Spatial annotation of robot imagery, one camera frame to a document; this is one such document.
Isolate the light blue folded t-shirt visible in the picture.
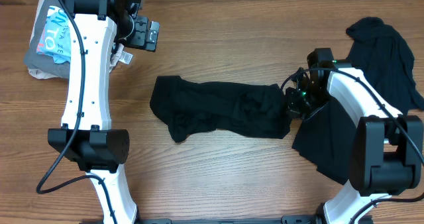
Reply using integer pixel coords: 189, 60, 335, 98
36, 6, 71, 64

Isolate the grey folded t-shirt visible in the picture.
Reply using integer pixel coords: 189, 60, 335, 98
23, 0, 70, 80

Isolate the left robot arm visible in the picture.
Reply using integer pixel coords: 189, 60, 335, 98
42, 0, 160, 223

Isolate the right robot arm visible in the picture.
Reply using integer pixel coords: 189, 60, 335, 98
281, 48, 423, 224

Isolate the dark navy garment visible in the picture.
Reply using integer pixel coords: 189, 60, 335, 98
292, 17, 423, 185

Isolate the beige folded garment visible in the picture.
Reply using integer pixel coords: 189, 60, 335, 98
27, 0, 134, 80

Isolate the black t-shirt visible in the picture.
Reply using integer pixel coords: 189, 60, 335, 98
150, 76, 292, 142

